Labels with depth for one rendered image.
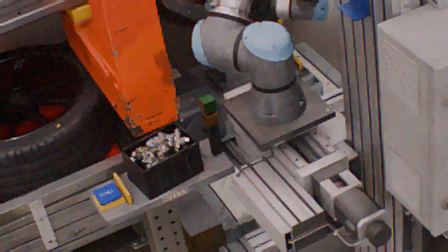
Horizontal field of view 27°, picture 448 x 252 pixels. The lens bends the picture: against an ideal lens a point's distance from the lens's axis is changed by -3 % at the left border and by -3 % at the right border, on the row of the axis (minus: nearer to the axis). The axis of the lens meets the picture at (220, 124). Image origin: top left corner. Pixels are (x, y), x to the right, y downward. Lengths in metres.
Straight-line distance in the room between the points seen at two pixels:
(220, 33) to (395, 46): 0.59
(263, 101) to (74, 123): 0.91
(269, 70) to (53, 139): 0.99
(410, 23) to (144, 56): 1.06
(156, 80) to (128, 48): 0.16
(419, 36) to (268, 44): 0.49
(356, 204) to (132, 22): 0.91
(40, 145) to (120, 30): 0.55
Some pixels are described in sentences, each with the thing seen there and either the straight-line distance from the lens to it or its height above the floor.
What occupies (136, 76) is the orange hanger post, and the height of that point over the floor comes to 0.74.
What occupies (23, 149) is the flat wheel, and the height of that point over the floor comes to 0.50.
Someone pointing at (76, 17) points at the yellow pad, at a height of 0.70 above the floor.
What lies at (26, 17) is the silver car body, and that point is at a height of 0.78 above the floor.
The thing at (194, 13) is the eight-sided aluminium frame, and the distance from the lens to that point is 3.17.
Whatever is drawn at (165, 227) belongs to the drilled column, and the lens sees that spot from 2.93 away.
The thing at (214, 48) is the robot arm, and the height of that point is 1.01.
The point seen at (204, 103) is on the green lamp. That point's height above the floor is 0.66.
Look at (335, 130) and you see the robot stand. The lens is 2.49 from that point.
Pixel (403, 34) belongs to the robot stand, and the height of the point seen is 1.23.
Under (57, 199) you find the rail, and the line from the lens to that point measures 3.06.
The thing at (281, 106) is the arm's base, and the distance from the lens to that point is 2.37.
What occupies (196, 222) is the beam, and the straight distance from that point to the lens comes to 3.17.
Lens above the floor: 2.30
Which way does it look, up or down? 38 degrees down
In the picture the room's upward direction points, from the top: 11 degrees counter-clockwise
